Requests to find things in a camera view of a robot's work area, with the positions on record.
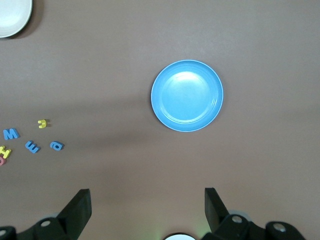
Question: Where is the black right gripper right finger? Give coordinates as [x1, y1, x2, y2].
[202, 187, 307, 240]

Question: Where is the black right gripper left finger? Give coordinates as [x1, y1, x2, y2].
[0, 188, 92, 240]

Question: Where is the blue foam letter a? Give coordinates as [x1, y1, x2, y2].
[49, 140, 65, 152]

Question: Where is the blue foam lowercase m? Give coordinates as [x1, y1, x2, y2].
[24, 140, 41, 154]

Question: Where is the yellow foam letter H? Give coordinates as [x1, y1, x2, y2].
[0, 146, 12, 160]

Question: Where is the yellow foam letter u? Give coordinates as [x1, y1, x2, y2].
[37, 118, 52, 129]

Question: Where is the blue foam capital M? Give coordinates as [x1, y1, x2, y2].
[2, 127, 21, 141]

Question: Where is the blue round plate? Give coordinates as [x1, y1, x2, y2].
[150, 59, 225, 133]

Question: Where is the beige round plate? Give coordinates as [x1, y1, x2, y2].
[0, 0, 34, 39]

